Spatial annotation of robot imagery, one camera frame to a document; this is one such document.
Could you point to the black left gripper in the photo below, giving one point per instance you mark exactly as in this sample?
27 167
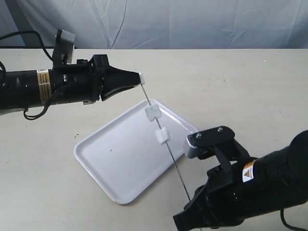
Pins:
89 80

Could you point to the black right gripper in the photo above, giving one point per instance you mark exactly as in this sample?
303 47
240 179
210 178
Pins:
216 203

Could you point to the thin metal skewer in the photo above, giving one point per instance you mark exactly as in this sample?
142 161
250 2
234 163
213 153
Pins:
170 151

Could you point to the white marshmallow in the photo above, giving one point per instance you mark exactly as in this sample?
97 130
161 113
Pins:
153 112
162 135
142 80

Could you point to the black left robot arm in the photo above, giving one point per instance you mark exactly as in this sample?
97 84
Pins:
22 90

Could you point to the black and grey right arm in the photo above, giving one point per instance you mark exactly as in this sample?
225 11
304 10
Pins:
242 186

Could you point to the white backdrop cloth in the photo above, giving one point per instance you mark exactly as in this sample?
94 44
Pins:
163 24

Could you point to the white plastic tray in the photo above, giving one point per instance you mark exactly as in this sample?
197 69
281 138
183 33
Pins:
124 156

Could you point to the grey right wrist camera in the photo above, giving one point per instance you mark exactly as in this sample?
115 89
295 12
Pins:
192 150

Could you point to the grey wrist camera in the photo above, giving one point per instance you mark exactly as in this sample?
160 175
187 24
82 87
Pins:
64 47
192 150

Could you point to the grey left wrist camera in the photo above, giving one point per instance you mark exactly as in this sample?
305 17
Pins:
64 47

